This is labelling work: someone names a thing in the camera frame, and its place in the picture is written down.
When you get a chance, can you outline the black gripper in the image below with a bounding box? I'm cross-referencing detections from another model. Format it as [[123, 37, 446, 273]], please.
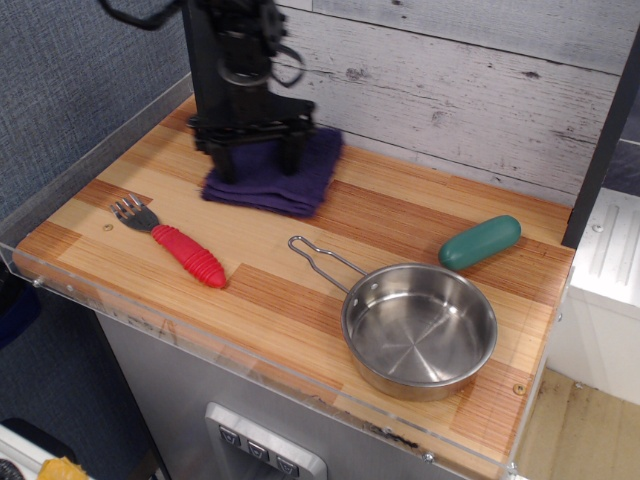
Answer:
[[188, 74, 315, 184]]

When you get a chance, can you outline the purple cloth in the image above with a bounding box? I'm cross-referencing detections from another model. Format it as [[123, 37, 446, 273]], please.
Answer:
[[201, 128, 343, 218]]

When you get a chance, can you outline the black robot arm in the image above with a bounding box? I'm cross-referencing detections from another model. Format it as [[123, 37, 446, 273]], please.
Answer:
[[182, 1, 315, 183]]

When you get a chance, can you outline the small metal pot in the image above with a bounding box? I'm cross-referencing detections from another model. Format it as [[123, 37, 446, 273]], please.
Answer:
[[288, 235, 498, 401]]

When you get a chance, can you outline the green plastic capsule toy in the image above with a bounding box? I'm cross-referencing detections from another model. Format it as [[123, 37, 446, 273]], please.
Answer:
[[438, 215, 522, 271]]

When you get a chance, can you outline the clear acrylic guard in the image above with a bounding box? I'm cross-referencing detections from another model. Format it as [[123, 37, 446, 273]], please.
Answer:
[[1, 78, 573, 479]]

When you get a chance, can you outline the grey dispenser button panel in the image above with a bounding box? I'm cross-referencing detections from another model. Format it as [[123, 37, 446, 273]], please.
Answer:
[[205, 402, 328, 479]]

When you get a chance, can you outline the yellow and black object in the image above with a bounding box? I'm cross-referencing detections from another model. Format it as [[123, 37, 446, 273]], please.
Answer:
[[0, 452, 94, 480]]

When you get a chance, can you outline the white metal side unit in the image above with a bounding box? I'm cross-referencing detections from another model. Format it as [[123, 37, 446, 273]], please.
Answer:
[[547, 188, 639, 404]]

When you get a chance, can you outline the fork with red handle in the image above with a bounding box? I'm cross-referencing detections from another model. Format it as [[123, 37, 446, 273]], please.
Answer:
[[109, 193, 227, 288]]

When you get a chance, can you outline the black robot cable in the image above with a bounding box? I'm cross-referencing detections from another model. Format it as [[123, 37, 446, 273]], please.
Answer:
[[97, 0, 307, 89]]

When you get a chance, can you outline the dark grey right post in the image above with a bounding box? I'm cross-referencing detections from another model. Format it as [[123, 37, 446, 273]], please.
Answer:
[[561, 31, 639, 249]]

